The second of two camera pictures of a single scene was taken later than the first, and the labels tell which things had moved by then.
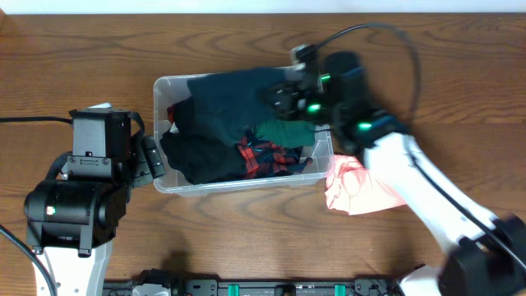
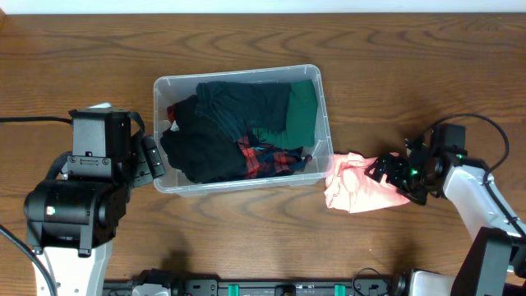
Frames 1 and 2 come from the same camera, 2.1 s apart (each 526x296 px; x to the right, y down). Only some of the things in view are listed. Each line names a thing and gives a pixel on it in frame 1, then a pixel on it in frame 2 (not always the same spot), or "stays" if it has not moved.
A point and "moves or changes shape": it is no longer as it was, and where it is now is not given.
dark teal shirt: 229,104 moves or changes shape
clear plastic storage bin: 219,131 stays
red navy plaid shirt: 261,159 stays
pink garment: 352,187 stays
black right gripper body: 303,104 → 409,180
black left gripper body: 145,165 stays
